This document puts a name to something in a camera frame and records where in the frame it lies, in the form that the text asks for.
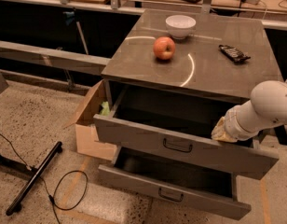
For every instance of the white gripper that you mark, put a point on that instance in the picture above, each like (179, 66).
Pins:
(233, 122)

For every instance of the grey top drawer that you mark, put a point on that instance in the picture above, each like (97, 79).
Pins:
(178, 127)

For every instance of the grey drawer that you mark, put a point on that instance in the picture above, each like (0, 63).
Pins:
(178, 127)
(174, 181)

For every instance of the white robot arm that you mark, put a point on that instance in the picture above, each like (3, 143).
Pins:
(267, 108)

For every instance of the grey bottom drawer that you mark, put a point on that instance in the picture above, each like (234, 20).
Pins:
(174, 181)

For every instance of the grey metal drawer cabinet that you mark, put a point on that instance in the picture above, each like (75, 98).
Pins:
(197, 68)

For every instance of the black snack packet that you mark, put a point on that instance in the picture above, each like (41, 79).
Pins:
(233, 54)

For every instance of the red apple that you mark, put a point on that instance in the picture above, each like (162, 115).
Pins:
(164, 48)

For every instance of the white bowl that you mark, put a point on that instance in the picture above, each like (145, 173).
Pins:
(180, 26)

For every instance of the green bag in box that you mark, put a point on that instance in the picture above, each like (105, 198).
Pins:
(105, 109)

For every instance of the cardboard box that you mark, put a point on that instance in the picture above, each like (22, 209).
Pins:
(87, 141)

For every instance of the grey metal rail beam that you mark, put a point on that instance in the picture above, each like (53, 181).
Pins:
(53, 57)

